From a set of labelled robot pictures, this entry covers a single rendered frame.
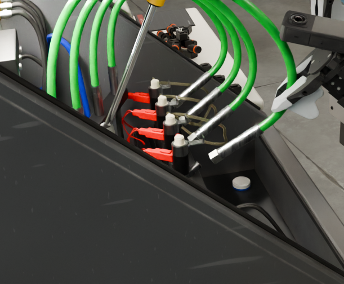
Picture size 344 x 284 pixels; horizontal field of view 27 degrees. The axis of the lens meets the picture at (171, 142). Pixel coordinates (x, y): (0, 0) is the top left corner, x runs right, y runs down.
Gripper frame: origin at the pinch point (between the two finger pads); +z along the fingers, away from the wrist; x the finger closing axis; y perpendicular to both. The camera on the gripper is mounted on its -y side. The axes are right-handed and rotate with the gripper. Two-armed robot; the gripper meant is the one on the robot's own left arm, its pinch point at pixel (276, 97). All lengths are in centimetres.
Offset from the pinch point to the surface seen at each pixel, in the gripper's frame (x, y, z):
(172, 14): 89, -7, 66
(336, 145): 167, 104, 125
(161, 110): 11.1, -7.9, 27.2
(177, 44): 60, -5, 51
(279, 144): 24.1, 18.2, 26.9
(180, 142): -1.5, -4.9, 18.5
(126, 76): -26.9, -23.5, -9.8
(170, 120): 5.2, -7.0, 22.3
